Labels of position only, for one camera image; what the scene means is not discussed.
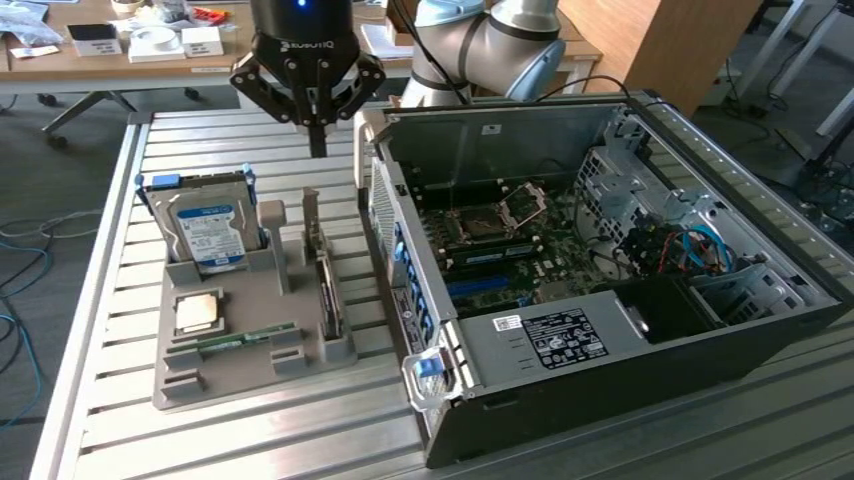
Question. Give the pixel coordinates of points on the white box with black top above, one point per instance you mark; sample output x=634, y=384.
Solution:
x=94, y=37

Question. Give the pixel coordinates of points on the green motherboard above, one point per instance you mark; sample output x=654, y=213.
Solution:
x=568, y=265

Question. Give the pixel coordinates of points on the white box with tape roll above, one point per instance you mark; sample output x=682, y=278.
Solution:
x=157, y=45

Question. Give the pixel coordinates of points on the labelled installed RAM stick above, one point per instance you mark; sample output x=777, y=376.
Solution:
x=494, y=255

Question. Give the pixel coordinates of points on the silver CPU chip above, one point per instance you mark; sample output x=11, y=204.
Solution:
x=198, y=312

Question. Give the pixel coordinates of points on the black open PC case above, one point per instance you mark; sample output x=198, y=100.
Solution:
x=601, y=400

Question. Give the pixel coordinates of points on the green RAM stick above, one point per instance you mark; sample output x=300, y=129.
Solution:
x=234, y=339

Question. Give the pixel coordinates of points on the clear plastic bag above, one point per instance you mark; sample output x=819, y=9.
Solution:
x=27, y=25

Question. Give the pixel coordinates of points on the stack of papers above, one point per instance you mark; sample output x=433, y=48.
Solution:
x=388, y=45

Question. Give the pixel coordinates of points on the grey power supply unit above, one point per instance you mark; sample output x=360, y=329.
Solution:
x=508, y=350

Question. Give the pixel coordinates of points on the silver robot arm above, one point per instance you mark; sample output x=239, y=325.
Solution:
x=494, y=45

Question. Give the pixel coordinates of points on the metal socket cover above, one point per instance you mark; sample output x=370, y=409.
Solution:
x=534, y=197

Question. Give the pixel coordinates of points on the grey parts rack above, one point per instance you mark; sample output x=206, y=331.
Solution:
x=268, y=310

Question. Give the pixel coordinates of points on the low metal disk bay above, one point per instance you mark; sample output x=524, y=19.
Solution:
x=755, y=295

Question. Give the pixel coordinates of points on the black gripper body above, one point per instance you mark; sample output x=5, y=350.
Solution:
x=308, y=30

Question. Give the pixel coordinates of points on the orange plastic item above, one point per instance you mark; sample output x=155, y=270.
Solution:
x=210, y=15

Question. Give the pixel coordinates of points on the white paper card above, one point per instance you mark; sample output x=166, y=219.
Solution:
x=34, y=52

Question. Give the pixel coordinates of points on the wooden cabinet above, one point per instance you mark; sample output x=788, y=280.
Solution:
x=668, y=45

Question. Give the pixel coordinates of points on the blue expansion slot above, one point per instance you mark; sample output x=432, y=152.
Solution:
x=477, y=286

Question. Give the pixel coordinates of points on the black graphics card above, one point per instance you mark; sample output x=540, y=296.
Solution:
x=329, y=300

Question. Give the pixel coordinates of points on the black plastic shroud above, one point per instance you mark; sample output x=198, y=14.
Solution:
x=668, y=310

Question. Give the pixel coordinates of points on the tall metal disk bay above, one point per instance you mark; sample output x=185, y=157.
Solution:
x=621, y=190

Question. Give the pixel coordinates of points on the wooden desk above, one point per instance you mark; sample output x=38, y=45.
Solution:
x=67, y=67

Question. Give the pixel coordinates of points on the CPU socket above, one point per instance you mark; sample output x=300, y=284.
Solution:
x=480, y=225

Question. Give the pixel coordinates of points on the plain white box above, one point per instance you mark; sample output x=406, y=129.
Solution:
x=202, y=42

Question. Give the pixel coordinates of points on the hard disk in blue caddy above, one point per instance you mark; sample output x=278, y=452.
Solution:
x=207, y=225

